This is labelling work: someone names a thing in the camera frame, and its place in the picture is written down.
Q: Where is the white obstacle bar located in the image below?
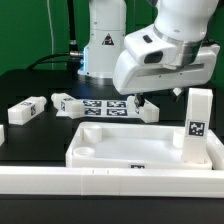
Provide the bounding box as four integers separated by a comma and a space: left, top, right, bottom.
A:
207, 130, 224, 170
0, 125, 5, 146
0, 166, 224, 198

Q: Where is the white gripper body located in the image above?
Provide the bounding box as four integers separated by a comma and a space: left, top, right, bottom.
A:
112, 43, 221, 96

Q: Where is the white left obstacle bar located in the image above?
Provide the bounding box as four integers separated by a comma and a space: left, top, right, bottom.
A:
0, 125, 5, 146

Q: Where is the white cable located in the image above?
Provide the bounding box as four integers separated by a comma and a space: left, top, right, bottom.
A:
46, 0, 56, 70

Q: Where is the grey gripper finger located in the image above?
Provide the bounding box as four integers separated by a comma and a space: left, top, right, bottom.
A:
171, 88, 184, 101
134, 93, 145, 108

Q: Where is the white desk top tray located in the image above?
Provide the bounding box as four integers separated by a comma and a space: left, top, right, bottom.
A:
66, 122, 212, 170

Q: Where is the white right obstacle bar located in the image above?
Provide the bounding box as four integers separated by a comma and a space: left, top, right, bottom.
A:
207, 130, 224, 170

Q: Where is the black cable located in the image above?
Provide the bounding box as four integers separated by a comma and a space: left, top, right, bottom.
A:
26, 0, 85, 71

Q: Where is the AprilTag marker sheet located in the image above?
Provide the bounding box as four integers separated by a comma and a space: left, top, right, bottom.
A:
81, 99, 129, 118

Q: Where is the white front obstacle bar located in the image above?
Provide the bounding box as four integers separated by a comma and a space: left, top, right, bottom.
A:
0, 166, 224, 198

